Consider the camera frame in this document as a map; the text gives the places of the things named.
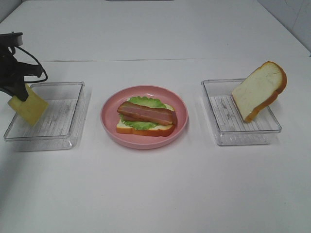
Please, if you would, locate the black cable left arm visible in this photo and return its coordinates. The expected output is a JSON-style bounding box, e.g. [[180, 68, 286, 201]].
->
[[0, 45, 49, 97]]

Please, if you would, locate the clear plastic left tray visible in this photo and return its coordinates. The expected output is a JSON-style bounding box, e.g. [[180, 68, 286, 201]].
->
[[4, 82, 89, 151]]

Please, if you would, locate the clear plastic right tray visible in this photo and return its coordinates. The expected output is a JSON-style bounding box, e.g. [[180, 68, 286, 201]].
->
[[201, 78, 283, 147]]

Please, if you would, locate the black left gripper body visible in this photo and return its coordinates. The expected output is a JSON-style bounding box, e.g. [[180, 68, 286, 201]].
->
[[0, 57, 42, 91]]

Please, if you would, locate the yellow cheese slice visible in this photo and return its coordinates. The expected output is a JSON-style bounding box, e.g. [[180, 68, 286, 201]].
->
[[8, 84, 49, 126]]

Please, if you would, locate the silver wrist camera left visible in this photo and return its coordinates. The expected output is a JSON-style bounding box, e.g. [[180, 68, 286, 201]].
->
[[0, 32, 23, 47]]

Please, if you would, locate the clear plastic tray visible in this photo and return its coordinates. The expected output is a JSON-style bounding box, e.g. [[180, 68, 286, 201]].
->
[[201, 78, 283, 147], [4, 82, 89, 151]]

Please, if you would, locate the pink round plate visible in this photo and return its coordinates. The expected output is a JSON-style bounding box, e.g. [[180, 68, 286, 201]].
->
[[101, 85, 188, 150]]

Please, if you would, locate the bacon strip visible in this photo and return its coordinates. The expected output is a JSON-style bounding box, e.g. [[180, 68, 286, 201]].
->
[[117, 101, 178, 125], [117, 114, 175, 130]]

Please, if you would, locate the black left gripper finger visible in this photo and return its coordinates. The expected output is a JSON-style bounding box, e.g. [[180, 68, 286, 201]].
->
[[11, 78, 29, 101]]

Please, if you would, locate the white bread slice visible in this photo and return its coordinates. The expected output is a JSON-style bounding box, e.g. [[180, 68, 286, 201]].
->
[[116, 103, 176, 137]]

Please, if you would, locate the green lettuce leaf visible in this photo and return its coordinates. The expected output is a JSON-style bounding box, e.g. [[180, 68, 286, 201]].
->
[[118, 96, 169, 130]]

